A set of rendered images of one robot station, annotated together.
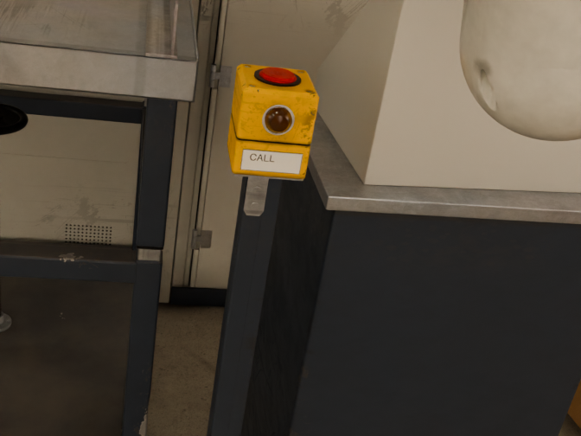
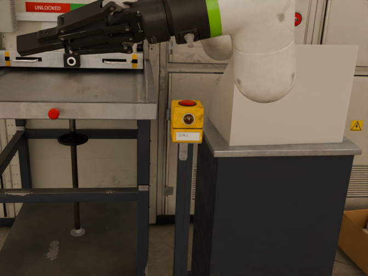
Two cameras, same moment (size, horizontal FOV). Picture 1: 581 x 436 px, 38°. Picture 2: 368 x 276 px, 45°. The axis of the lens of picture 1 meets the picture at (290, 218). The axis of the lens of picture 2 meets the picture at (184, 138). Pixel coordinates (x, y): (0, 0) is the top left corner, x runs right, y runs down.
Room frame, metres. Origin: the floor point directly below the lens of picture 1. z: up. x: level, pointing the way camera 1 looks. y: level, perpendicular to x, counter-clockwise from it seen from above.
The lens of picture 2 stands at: (-0.31, -0.07, 1.23)
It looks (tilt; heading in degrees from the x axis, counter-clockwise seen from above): 20 degrees down; 6
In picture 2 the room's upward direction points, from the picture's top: 2 degrees clockwise
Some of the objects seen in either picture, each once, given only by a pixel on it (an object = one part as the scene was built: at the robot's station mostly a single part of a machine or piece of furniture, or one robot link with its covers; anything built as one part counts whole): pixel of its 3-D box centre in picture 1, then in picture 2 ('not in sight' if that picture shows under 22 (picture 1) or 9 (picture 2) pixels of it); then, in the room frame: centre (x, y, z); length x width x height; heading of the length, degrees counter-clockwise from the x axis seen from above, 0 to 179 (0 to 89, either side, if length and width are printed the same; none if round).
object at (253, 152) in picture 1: (271, 121); (186, 121); (0.84, 0.04, 0.85); 0.08 x 0.08 x 0.10; 13
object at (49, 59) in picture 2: not in sight; (73, 58); (1.36, 0.54, 0.90); 0.54 x 0.05 x 0.06; 103
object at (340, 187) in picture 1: (454, 152); (270, 132); (1.12, -0.22, 0.74); 0.46 x 0.36 x 0.02; 104
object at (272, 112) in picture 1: (278, 122); (188, 119); (0.79, 0.03, 0.87); 0.03 x 0.01 x 0.03; 103
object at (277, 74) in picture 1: (277, 80); (187, 104); (0.84, 0.04, 0.90); 0.04 x 0.04 x 0.02
